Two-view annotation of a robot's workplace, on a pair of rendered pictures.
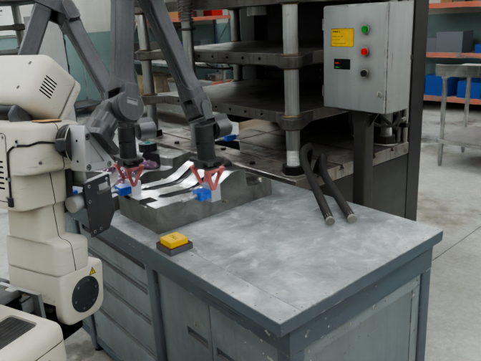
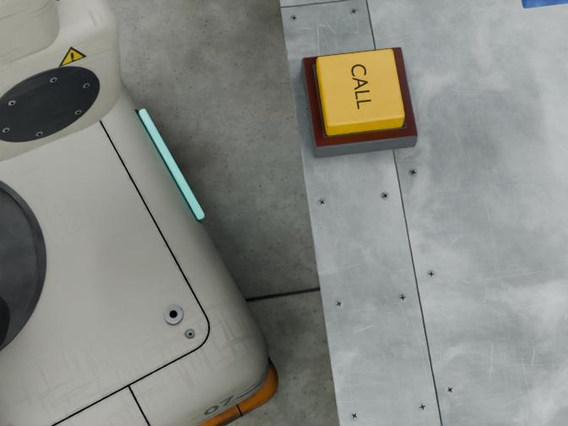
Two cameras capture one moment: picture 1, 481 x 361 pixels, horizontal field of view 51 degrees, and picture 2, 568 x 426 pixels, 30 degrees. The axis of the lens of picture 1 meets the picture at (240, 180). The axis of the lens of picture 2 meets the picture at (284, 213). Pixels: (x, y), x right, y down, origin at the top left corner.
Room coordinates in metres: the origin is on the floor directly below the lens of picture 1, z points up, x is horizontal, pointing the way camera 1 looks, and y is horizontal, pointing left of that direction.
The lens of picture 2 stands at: (1.04, 0.05, 1.55)
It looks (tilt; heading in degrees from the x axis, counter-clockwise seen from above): 69 degrees down; 34
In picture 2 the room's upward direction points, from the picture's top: 2 degrees counter-clockwise
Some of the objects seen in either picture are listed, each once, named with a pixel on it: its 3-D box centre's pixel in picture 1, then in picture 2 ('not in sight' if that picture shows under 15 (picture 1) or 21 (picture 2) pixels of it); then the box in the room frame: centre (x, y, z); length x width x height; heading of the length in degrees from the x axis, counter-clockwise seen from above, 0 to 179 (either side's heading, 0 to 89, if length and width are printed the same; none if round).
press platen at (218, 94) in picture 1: (265, 108); not in sight; (2.76, -0.16, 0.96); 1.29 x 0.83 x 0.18; 39
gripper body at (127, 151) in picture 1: (127, 151); not in sight; (1.66, 0.37, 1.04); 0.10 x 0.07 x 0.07; 39
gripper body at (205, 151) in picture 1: (205, 152); not in sight; (1.51, 0.10, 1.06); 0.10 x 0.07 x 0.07; 39
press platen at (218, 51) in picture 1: (263, 63); not in sight; (2.76, -0.16, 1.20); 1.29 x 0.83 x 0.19; 39
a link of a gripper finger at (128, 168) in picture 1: (131, 172); not in sight; (1.64, 0.37, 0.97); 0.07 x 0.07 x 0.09; 39
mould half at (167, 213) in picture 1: (196, 186); not in sight; (1.76, 0.16, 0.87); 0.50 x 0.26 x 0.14; 129
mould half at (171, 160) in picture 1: (129, 175); not in sight; (1.98, 0.45, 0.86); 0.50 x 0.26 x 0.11; 146
